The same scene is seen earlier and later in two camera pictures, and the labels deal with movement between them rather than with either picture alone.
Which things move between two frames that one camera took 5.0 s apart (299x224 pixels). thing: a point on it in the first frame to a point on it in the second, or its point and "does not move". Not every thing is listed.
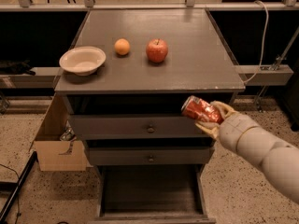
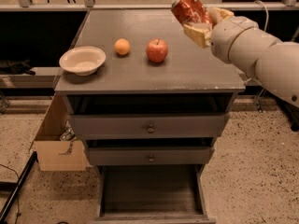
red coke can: (202, 110) to (188, 8)
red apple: (156, 50) does not move
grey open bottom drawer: (151, 194) does not move
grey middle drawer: (149, 156) does not move
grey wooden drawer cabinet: (129, 109) does not move
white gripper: (234, 132) to (226, 38)
